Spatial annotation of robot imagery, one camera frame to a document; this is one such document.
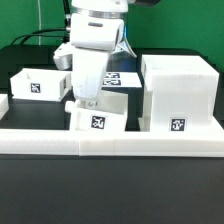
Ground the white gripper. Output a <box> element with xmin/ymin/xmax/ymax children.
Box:
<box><xmin>71</xmin><ymin>48</ymin><xmax>110</xmax><ymax>108</ymax></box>

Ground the white front drawer tray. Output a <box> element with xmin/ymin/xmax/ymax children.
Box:
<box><xmin>65</xmin><ymin>91</ymin><xmax>128</xmax><ymax>133</ymax></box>

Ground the white drawer tray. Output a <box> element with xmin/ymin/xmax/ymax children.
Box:
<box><xmin>65</xmin><ymin>91</ymin><xmax>128</xmax><ymax>133</ymax></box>
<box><xmin>10</xmin><ymin>68</ymin><xmax>71</xmax><ymax>102</ymax></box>

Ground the white drawer cabinet box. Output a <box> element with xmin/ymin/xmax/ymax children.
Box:
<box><xmin>139</xmin><ymin>54</ymin><xmax>219</xmax><ymax>132</ymax></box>

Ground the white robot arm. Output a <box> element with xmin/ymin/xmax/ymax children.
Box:
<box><xmin>53</xmin><ymin>0</ymin><xmax>161</xmax><ymax>107</ymax></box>

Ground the white rear drawer tray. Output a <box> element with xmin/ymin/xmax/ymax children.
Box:
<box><xmin>10</xmin><ymin>68</ymin><xmax>71</xmax><ymax>102</ymax></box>

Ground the white marker tag sheet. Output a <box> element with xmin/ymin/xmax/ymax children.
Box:
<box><xmin>103</xmin><ymin>72</ymin><xmax>141</xmax><ymax>88</ymax></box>

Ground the black cable with connector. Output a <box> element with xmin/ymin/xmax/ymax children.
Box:
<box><xmin>10</xmin><ymin>0</ymin><xmax>73</xmax><ymax>46</ymax></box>

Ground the white foam border frame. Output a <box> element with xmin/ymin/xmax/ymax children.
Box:
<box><xmin>0</xmin><ymin>93</ymin><xmax>224</xmax><ymax>158</ymax></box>

